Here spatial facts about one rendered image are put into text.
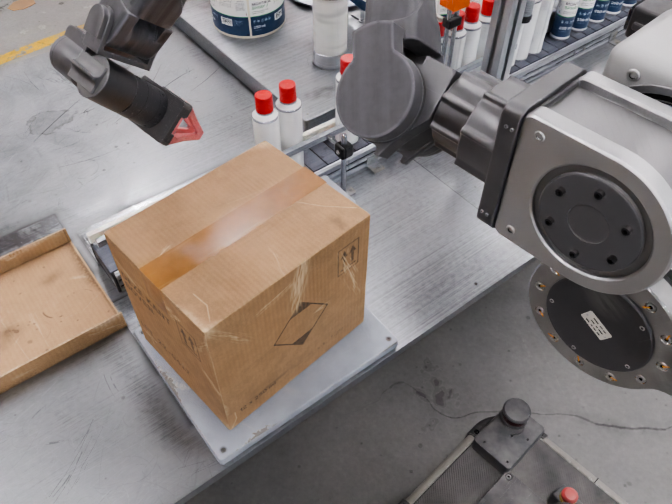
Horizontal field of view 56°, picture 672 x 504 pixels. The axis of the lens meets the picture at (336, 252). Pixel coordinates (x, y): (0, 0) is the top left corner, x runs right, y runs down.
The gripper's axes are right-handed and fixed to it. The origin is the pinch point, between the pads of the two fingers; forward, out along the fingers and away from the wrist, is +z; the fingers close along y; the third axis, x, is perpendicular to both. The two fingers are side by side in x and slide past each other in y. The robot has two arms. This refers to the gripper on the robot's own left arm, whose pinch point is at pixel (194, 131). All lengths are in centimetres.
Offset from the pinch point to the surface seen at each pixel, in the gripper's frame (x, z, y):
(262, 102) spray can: -9.8, 20.1, 9.7
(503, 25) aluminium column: -49, 45, -10
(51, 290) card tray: 41.1, 9.9, 19.9
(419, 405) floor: 39, 120, -20
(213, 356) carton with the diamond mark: 22.1, -3.0, -27.1
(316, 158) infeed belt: -6.7, 43.2, 8.9
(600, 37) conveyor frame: -77, 104, -6
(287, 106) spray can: -11.9, 26.0, 9.0
